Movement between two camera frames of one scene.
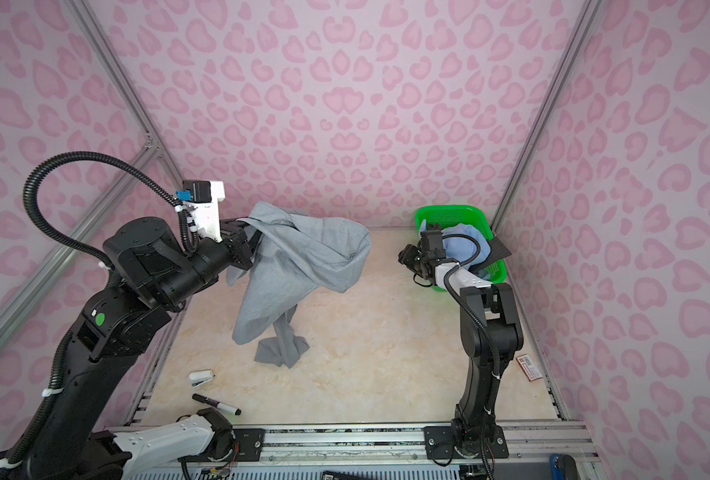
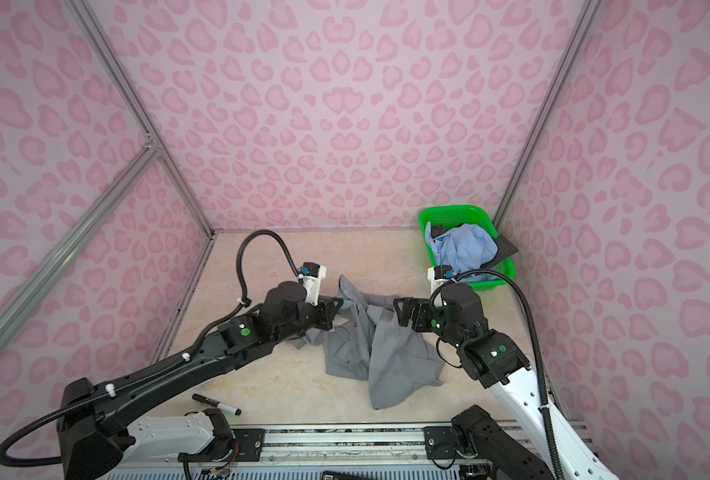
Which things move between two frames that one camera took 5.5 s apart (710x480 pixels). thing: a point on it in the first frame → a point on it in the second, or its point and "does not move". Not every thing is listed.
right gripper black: x=410 y=252 → x=422 y=305
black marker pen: x=219 y=405 does not move
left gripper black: x=240 y=246 → x=328 y=309
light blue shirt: x=464 y=248 does not move
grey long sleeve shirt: x=293 y=257 → x=370 y=343
